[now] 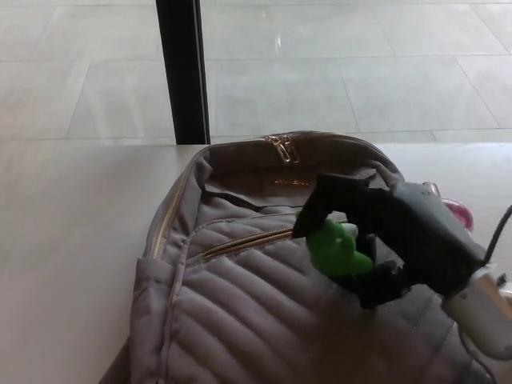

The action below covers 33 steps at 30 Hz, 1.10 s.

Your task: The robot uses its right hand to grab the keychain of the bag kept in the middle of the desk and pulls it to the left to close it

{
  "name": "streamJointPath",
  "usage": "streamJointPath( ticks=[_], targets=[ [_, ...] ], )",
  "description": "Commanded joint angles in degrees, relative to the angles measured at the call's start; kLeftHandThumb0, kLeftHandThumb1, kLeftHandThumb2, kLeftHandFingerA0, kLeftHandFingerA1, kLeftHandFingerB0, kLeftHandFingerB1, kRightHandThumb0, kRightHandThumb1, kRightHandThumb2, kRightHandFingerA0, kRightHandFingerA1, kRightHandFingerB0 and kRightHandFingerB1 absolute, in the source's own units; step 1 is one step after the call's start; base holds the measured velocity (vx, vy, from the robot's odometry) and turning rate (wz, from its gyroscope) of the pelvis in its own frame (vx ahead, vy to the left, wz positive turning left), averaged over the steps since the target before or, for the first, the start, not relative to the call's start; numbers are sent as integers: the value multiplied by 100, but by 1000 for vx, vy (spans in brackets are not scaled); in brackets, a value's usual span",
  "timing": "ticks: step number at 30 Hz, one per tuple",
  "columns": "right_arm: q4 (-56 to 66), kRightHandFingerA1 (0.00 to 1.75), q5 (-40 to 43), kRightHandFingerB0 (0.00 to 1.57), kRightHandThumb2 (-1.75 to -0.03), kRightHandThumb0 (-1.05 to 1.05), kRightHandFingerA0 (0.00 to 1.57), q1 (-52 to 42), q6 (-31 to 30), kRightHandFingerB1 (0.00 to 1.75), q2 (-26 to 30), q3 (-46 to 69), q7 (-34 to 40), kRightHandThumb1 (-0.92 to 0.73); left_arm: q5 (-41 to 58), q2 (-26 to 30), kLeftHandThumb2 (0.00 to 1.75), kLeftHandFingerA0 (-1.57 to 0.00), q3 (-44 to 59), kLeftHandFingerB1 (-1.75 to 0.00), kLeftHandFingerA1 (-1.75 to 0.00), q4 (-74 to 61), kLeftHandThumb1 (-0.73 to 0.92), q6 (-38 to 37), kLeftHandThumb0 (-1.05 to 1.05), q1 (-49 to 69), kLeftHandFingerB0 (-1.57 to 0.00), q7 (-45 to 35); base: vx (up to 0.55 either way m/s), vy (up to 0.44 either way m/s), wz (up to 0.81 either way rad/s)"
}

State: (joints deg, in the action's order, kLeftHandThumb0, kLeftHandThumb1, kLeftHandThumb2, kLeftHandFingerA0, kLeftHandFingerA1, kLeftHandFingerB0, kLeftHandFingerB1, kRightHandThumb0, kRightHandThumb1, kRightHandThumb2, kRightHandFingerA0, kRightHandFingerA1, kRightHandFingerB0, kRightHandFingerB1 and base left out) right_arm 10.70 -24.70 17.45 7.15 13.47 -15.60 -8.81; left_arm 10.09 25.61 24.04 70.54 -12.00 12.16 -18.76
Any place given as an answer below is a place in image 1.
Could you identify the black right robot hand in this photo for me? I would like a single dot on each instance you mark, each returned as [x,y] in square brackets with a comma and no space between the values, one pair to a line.
[420,236]

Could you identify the grey quilted backpack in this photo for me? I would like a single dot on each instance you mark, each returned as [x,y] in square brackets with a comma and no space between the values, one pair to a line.
[248,312]

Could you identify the pink transparent bottle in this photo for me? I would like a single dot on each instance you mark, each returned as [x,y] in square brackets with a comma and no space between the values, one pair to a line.
[464,212]

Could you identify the black window frame post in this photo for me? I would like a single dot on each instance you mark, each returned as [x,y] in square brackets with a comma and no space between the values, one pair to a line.
[184,68]

